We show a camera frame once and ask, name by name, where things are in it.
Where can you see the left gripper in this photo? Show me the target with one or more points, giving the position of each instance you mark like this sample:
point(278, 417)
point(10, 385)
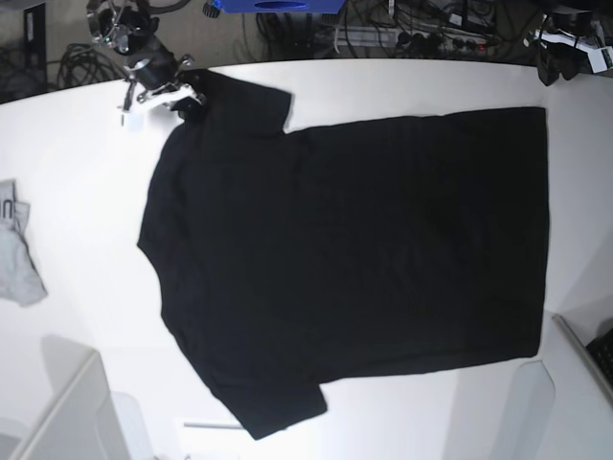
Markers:
point(561, 43)

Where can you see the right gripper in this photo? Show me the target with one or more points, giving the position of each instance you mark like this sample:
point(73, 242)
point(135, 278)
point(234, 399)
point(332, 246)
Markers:
point(157, 80)

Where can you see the black T-shirt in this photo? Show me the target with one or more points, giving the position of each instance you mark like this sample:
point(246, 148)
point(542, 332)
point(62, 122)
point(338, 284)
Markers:
point(388, 247)

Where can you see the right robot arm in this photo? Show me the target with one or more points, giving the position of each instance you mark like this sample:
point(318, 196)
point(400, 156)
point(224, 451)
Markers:
point(129, 28)

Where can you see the blue box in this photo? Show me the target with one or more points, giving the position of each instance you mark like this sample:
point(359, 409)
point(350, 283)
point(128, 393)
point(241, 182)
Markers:
point(248, 6)

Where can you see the white power strip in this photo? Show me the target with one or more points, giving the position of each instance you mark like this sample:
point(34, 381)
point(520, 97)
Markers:
point(388, 38)

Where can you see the grey cloth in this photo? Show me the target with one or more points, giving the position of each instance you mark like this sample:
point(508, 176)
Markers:
point(20, 282)

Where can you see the black keyboard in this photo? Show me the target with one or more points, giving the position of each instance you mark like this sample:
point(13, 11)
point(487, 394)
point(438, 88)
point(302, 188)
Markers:
point(601, 350)

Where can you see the white monitor back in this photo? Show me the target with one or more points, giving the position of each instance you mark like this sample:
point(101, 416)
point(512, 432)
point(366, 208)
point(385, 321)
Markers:
point(84, 420)

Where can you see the white partition panel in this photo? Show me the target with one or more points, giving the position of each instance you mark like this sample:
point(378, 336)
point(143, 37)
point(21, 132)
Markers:
point(559, 406)

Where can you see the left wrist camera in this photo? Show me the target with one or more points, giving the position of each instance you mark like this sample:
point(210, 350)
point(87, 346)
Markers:
point(600, 59)

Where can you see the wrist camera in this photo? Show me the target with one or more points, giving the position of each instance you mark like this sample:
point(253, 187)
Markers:
point(600, 59)
point(131, 121)

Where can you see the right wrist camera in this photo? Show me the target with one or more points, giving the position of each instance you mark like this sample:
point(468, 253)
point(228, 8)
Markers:
point(131, 121)

